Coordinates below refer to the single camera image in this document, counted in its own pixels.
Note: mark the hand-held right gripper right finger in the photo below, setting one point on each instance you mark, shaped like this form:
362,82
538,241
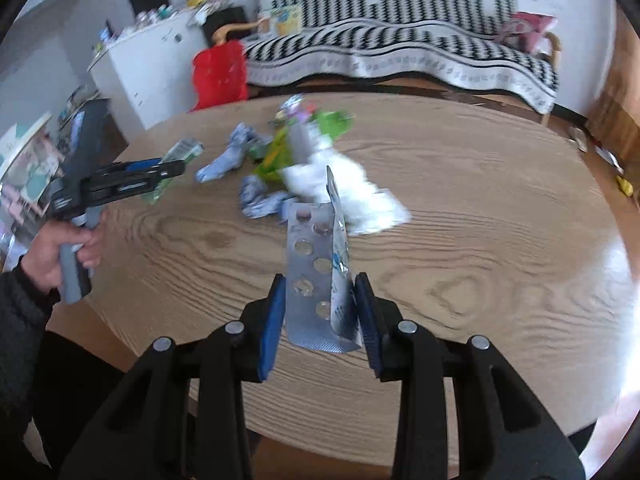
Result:
369,332

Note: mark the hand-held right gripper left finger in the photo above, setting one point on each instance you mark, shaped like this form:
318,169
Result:
270,332

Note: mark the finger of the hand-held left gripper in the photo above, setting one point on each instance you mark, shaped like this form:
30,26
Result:
145,166
132,189

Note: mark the translucent green wrapper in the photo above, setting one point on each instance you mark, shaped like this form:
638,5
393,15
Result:
186,150

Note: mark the blue white foil sachet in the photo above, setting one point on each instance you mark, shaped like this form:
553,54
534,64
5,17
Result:
343,280

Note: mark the long blue white wrapper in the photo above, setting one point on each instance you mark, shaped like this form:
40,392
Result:
220,162

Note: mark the silver pill blister pack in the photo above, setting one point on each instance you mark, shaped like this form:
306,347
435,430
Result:
306,265

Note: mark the red plastic child chair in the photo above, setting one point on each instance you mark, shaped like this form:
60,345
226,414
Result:
220,75

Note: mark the yellow green wrapper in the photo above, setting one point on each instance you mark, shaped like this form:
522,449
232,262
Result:
275,157

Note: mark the grey foil wrapper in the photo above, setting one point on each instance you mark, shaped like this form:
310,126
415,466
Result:
300,142

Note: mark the purple colourful wrapper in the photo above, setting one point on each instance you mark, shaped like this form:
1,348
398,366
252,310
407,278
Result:
292,107

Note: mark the bright green wrapper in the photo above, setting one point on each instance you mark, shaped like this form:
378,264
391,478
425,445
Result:
332,122

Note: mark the person's left forearm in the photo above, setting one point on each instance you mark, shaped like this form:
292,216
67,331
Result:
20,325

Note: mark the person's left hand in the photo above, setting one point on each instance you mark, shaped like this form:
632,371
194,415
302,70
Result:
42,260

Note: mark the pastel printed board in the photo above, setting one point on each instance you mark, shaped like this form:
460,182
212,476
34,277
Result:
25,160

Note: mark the white cabinet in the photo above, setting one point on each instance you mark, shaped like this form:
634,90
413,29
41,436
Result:
150,70

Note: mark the clutter of toys on cabinet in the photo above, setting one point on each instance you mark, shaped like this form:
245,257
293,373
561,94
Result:
152,14

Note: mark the person's dark clothing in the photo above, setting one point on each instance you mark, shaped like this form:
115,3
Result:
80,380

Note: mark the colourful picture book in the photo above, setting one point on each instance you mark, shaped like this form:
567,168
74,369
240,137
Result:
285,20

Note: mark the black white patterned blanket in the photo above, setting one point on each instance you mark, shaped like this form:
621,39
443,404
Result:
400,40

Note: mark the paper scrap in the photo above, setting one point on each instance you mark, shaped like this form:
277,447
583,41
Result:
577,137

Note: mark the small yellow object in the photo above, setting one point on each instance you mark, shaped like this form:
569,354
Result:
624,185

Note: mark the pink printed cushion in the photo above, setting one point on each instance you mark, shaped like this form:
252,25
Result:
525,30

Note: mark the brown wood-grain door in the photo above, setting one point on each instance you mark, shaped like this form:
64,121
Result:
617,95

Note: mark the wooden sofa frame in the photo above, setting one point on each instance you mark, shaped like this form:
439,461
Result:
231,29

